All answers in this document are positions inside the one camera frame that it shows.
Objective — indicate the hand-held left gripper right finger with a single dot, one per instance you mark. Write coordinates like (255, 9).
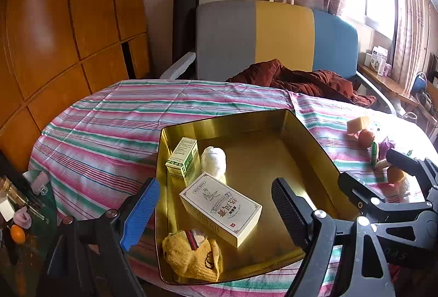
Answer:
(291, 211)

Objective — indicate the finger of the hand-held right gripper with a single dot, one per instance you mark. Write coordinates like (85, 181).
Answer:
(356, 184)
(407, 162)

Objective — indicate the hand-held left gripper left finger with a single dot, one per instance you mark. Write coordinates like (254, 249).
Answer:
(140, 211)

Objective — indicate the small orange fruit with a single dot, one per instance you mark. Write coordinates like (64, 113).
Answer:
(395, 175)
(17, 234)
(366, 138)

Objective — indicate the brown stick snack packet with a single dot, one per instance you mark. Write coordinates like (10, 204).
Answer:
(382, 164)

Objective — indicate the white plastic ball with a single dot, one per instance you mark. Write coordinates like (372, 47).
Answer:
(213, 162)
(405, 186)

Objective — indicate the green snack bar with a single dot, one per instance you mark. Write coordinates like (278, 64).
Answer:
(374, 153)

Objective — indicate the gold metal tin tray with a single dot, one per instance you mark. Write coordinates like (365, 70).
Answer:
(260, 160)

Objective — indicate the purple snack packet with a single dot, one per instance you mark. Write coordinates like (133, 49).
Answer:
(386, 147)

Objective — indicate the yellow sponge block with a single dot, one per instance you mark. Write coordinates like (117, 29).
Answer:
(357, 125)

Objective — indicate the small green medicine box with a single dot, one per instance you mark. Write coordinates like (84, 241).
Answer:
(181, 156)

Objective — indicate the white and gold carton box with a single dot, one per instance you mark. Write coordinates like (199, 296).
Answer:
(219, 204)

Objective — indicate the blue bag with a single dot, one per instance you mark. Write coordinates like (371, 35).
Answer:
(418, 85)

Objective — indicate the wooden side desk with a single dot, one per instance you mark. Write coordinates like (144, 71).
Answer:
(386, 81)

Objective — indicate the striped pink green tablecloth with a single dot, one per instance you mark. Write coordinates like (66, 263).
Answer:
(102, 132)

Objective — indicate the pink white clip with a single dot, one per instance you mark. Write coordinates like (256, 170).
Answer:
(39, 180)

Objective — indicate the white appliance box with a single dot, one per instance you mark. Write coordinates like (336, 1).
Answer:
(379, 59)

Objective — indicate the rust red jacket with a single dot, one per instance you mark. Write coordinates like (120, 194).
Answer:
(308, 81)

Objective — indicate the pink small cup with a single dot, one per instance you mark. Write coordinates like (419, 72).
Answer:
(23, 217)

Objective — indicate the glass bottle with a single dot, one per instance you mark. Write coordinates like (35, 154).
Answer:
(13, 194)

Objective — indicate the grey yellow blue sofa chair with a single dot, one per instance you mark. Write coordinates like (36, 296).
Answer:
(284, 37)

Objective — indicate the wooden wardrobe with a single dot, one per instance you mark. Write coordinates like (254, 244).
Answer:
(51, 26)

